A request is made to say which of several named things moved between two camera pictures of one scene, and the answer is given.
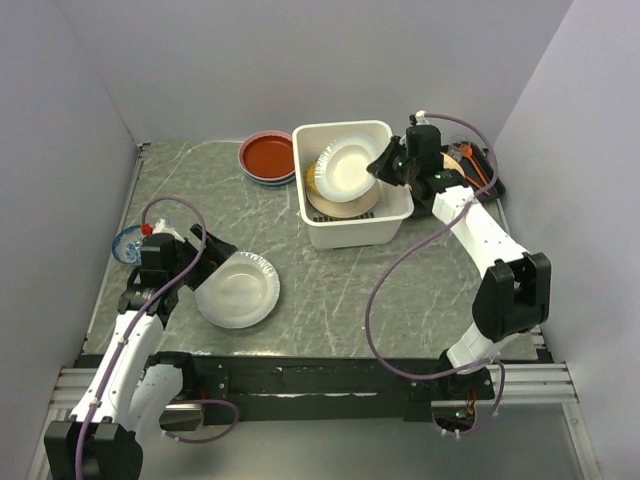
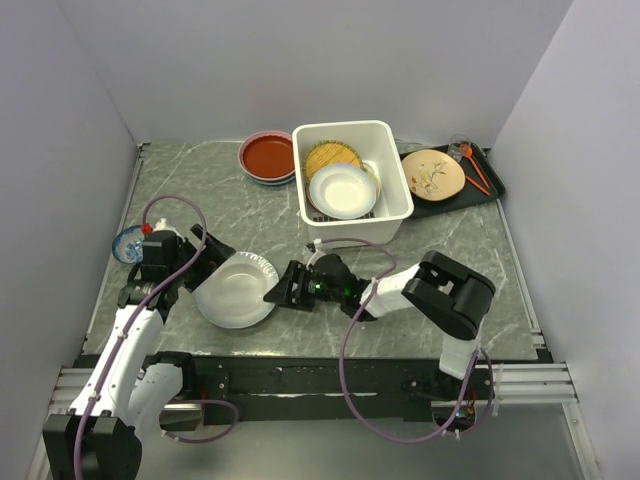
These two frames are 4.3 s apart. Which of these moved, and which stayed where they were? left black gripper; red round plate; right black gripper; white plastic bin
Moved: right black gripper
Stayed: white plastic bin; red round plate; left black gripper
